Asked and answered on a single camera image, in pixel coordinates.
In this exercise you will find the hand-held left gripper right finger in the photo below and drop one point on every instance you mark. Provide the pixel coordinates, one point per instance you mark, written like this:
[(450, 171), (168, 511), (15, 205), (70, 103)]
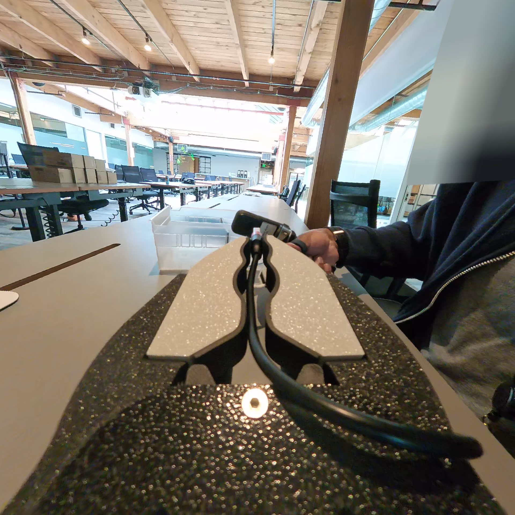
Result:
[(314, 314)]

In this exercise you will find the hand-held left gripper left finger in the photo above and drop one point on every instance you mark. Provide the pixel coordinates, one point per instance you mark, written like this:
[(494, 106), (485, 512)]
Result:
[(201, 314)]

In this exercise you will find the clear plastic organizer box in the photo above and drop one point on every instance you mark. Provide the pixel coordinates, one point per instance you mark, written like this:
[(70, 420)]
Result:
[(181, 241)]

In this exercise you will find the person's right hand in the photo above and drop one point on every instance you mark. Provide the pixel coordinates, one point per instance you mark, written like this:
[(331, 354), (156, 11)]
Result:
[(322, 247)]

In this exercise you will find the black office chair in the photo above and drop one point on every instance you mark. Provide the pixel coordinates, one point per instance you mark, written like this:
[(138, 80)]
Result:
[(130, 174), (293, 193), (84, 203)]

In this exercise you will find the black wristwatch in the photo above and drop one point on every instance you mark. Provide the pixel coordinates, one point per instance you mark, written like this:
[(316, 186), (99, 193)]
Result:
[(342, 245)]

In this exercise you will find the wood top office desk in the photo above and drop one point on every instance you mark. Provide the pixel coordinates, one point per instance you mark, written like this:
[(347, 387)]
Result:
[(173, 184)]

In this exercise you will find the person's torso in zip jacket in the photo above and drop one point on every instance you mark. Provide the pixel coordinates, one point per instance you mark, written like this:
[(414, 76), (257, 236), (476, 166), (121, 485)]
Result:
[(474, 322)]

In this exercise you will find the row of cardboard boxes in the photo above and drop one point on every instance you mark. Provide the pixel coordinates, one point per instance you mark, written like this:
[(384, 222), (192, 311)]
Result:
[(72, 169)]

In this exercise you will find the white document stand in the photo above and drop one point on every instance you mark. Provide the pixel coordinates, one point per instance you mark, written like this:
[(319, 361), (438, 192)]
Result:
[(7, 299)]

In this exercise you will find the long wood top desk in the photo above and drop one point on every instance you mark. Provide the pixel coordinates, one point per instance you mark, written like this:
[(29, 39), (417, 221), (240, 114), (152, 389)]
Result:
[(40, 186)]

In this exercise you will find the black monitor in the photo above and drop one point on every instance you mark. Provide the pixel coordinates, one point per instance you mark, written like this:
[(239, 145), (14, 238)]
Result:
[(28, 148)]

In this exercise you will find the wooden post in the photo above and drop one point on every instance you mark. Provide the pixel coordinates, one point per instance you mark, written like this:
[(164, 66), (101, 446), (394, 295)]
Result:
[(342, 120)]

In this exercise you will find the silver air duct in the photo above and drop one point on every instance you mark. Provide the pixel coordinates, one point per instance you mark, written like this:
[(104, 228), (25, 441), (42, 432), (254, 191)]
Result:
[(394, 108)]

